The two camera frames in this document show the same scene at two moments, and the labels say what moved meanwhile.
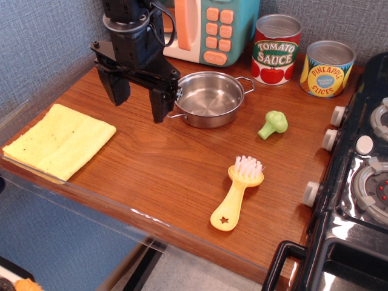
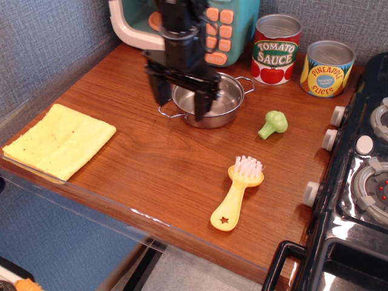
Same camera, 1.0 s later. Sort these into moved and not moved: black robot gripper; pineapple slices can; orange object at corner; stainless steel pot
Moved: black robot gripper
Not moved: pineapple slices can; orange object at corner; stainless steel pot
